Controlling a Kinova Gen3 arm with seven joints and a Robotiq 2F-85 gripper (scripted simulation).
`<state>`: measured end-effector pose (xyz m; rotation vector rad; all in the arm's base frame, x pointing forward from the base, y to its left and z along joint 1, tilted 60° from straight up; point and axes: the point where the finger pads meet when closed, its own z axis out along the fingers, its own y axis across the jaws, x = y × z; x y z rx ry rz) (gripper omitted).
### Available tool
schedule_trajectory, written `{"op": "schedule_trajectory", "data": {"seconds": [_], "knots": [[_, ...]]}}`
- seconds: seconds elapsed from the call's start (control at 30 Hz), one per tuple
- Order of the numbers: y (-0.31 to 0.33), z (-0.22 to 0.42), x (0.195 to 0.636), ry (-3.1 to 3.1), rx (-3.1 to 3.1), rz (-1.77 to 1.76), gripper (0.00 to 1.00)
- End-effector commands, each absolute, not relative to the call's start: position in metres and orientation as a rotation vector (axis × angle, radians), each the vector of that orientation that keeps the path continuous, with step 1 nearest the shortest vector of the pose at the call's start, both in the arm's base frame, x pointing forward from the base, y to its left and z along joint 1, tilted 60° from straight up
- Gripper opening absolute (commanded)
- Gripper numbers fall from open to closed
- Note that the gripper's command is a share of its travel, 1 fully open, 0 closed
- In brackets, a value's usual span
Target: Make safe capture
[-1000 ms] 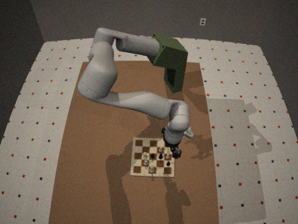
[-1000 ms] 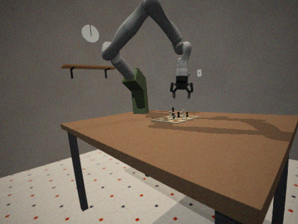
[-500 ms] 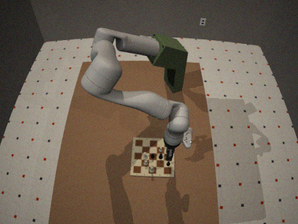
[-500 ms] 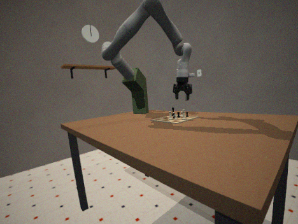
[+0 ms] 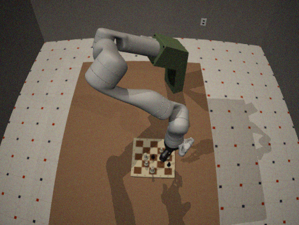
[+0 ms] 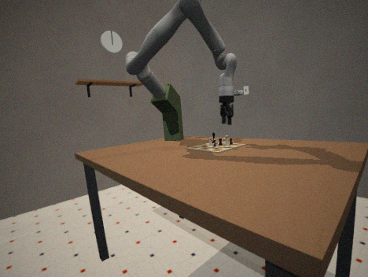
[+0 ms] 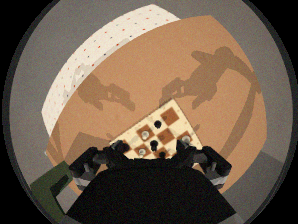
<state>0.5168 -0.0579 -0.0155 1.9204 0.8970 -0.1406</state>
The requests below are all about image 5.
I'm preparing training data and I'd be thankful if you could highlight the chessboard with pieces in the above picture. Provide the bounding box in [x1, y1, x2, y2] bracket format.
[131, 138, 175, 178]

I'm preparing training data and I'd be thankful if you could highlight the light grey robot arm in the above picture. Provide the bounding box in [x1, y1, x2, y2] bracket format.
[85, 28, 194, 157]

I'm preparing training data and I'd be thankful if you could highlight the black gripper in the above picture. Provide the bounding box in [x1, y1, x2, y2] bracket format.
[159, 141, 179, 162]

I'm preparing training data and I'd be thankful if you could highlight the white chess piece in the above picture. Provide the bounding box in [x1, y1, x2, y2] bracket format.
[143, 153, 148, 160]
[150, 166, 155, 173]

